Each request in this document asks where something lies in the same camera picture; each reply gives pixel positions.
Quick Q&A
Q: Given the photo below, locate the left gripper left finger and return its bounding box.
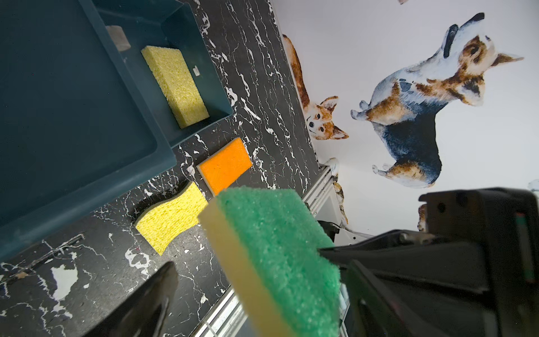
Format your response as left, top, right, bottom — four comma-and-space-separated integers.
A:
86, 261, 178, 336

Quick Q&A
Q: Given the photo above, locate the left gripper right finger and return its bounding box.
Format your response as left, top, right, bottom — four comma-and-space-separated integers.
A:
345, 260, 446, 336

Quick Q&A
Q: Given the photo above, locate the yellow green sponge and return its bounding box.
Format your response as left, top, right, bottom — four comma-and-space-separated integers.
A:
135, 182, 208, 256

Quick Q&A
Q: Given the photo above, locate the green beige sponge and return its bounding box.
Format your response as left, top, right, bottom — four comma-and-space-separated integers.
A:
199, 187, 341, 336

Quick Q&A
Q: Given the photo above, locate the orange sponge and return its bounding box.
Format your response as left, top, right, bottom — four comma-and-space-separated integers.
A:
197, 138, 252, 196

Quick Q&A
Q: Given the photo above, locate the teal drawer cabinet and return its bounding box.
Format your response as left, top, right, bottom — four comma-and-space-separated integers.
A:
1, 1, 175, 261

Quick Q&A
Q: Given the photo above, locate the plain yellow rectangular sponge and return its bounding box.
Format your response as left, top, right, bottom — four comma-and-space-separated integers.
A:
141, 46, 209, 129

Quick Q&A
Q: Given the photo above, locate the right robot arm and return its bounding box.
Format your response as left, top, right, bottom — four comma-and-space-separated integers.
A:
320, 188, 538, 336

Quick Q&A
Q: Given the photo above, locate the aluminium front rail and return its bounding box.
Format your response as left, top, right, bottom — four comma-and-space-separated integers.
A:
192, 164, 345, 336

